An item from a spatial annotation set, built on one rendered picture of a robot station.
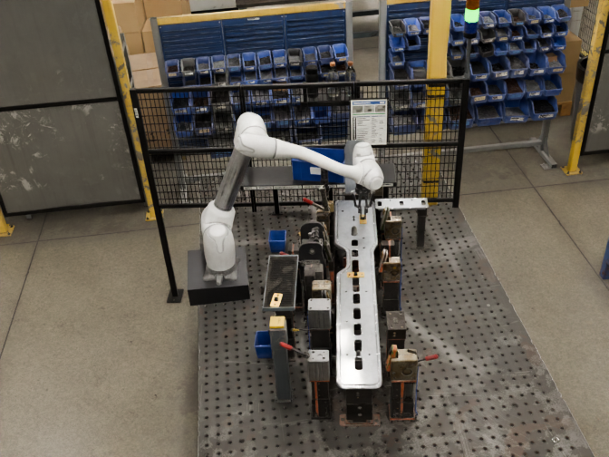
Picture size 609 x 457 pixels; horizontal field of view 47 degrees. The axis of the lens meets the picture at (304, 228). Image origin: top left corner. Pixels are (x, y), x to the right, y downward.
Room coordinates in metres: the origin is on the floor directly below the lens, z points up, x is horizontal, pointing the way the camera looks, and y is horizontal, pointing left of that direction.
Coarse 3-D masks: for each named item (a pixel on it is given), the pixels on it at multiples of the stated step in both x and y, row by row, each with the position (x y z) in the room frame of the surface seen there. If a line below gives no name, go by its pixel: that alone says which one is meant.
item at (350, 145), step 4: (356, 140) 3.37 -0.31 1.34; (360, 140) 3.37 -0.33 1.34; (348, 144) 3.38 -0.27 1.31; (352, 144) 3.38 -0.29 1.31; (344, 148) 3.38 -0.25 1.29; (348, 148) 3.38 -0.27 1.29; (352, 148) 3.38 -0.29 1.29; (344, 152) 3.38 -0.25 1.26; (348, 152) 3.38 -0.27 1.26; (352, 152) 3.38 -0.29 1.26; (344, 156) 3.38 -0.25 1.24; (348, 156) 3.38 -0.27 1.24; (352, 156) 3.38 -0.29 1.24; (344, 160) 3.38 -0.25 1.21; (348, 160) 3.38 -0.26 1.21; (352, 160) 3.38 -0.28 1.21; (344, 164) 3.38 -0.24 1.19; (348, 164) 3.38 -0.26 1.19; (352, 164) 3.38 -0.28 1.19; (344, 180) 3.37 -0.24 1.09; (348, 180) 3.38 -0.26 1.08; (352, 180) 3.38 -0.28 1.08; (344, 184) 3.37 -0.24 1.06; (348, 184) 3.38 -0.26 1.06; (352, 184) 3.38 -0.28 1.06; (348, 188) 3.38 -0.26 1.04; (352, 188) 3.38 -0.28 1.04; (348, 192) 3.38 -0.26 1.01
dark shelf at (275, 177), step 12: (252, 168) 3.68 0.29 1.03; (264, 168) 3.67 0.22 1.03; (276, 168) 3.66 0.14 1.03; (288, 168) 3.65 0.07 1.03; (384, 168) 3.58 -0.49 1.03; (252, 180) 3.53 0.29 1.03; (264, 180) 3.52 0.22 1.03; (276, 180) 3.51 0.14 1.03; (288, 180) 3.51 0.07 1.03; (300, 180) 3.50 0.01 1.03; (384, 180) 3.44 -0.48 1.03
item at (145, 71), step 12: (108, 36) 6.09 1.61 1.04; (132, 60) 6.28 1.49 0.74; (144, 60) 6.27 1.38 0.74; (156, 60) 6.25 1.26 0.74; (132, 72) 6.00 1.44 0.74; (144, 72) 5.98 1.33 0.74; (156, 72) 5.97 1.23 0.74; (144, 84) 5.70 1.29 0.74; (156, 84) 5.68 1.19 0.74; (156, 96) 5.66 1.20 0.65; (144, 108) 5.64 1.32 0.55; (144, 120) 5.64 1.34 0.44; (156, 120) 5.66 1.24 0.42; (168, 132) 5.67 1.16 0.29; (156, 144) 5.65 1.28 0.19; (168, 144) 5.67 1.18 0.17
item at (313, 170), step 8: (320, 152) 3.63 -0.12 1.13; (328, 152) 3.62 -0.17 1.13; (336, 152) 3.61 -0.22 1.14; (296, 160) 3.51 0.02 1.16; (304, 160) 3.50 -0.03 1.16; (336, 160) 3.61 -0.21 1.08; (296, 168) 3.51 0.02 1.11; (304, 168) 3.50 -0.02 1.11; (312, 168) 3.49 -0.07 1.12; (320, 168) 3.47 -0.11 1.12; (296, 176) 3.51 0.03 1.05; (304, 176) 3.50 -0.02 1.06; (312, 176) 3.49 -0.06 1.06; (320, 176) 3.48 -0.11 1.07; (328, 176) 3.46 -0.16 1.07; (336, 176) 3.45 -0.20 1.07
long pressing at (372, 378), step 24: (336, 216) 3.15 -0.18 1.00; (336, 240) 2.93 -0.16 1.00; (360, 240) 2.92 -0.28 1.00; (360, 264) 2.73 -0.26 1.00; (336, 288) 2.55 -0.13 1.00; (360, 288) 2.54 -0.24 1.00; (336, 312) 2.39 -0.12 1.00; (336, 336) 2.23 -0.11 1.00; (360, 336) 2.22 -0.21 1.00; (336, 360) 2.09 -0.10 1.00; (360, 384) 1.95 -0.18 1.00
